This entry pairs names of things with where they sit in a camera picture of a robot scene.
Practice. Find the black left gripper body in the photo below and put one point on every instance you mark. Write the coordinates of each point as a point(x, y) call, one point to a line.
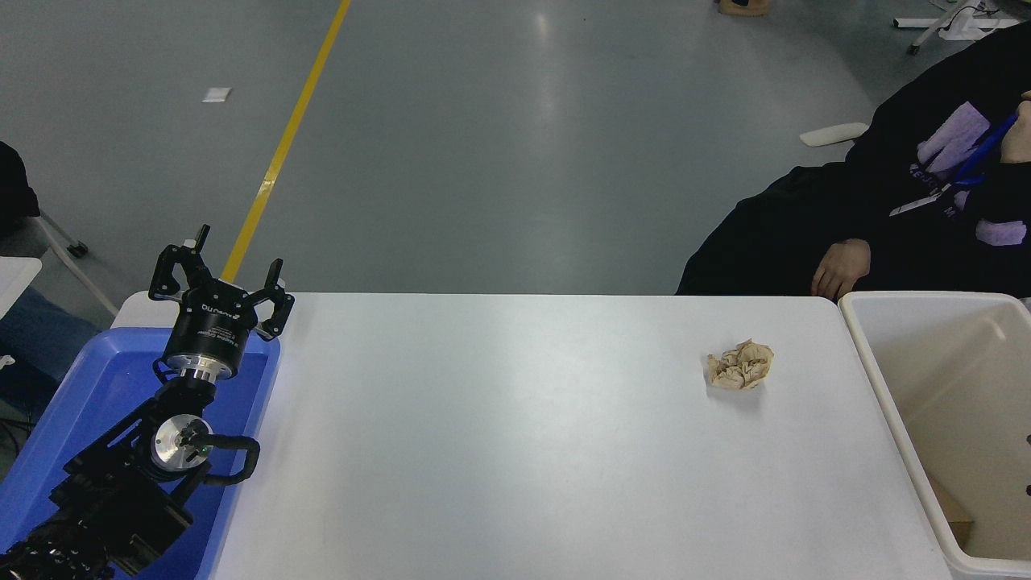
point(211, 326)

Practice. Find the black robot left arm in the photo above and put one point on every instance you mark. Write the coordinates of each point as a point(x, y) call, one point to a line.
point(121, 499)

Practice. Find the person's hand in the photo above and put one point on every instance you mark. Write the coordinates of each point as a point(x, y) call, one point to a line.
point(842, 266)

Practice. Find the blue plastic tray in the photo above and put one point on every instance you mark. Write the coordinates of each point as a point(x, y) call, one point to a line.
point(105, 379)

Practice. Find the small white table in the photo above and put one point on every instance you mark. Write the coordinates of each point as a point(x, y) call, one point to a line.
point(16, 278)

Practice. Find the white paper scrap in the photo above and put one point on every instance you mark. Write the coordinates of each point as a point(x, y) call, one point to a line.
point(216, 94)

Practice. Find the person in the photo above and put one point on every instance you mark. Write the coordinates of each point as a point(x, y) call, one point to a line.
point(12, 193)
point(765, 234)

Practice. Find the crumpled tan paper ball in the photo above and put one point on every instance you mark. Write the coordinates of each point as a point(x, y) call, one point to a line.
point(741, 366)

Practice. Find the brown box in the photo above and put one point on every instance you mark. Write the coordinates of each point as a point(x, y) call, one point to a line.
point(741, 6)

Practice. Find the white chair armrest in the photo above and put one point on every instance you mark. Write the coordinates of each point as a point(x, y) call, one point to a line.
point(834, 134)

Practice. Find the large pale plastic bin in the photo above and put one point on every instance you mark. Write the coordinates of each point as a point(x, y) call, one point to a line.
point(950, 379)

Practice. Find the white wheeled stand base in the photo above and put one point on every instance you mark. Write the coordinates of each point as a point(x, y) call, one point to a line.
point(914, 22)

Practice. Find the brown cardboard piece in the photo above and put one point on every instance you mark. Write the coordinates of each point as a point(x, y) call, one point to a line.
point(958, 524)

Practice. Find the grey chair leg frame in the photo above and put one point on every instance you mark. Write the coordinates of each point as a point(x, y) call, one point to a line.
point(72, 266)

